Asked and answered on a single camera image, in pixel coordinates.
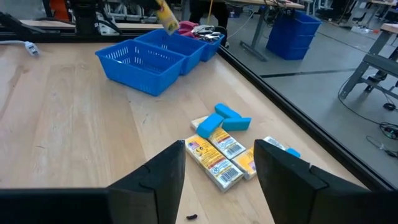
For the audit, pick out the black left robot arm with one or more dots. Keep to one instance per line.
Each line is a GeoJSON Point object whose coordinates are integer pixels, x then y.
{"type": "Point", "coordinates": [87, 15]}

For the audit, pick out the orange object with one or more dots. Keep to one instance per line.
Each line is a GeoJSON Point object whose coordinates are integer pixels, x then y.
{"type": "Point", "coordinates": [59, 9]}

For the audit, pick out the blue three-compartment plastic basket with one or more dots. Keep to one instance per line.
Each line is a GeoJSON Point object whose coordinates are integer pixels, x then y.
{"type": "Point", "coordinates": [140, 65]}

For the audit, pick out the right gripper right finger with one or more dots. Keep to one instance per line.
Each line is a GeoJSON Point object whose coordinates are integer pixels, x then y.
{"type": "Point", "coordinates": [295, 193]}

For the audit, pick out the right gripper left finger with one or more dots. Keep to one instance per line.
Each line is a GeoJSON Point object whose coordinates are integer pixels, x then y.
{"type": "Point", "coordinates": [155, 193]}

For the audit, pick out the small black scrap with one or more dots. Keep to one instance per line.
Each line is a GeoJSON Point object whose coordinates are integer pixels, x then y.
{"type": "Point", "coordinates": [191, 216]}

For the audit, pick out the grey-legged work table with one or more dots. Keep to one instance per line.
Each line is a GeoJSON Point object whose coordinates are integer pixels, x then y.
{"type": "Point", "coordinates": [382, 63]}
{"type": "Point", "coordinates": [258, 28]}

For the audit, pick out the stack of blue bins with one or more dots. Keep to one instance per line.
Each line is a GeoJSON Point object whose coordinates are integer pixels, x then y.
{"type": "Point", "coordinates": [292, 37]}

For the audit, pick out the yellow crayon pack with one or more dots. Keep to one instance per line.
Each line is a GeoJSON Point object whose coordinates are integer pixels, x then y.
{"type": "Point", "coordinates": [214, 163]}
{"type": "Point", "coordinates": [245, 163]}
{"type": "Point", "coordinates": [275, 142]}
{"type": "Point", "coordinates": [168, 18]}
{"type": "Point", "coordinates": [227, 143]}

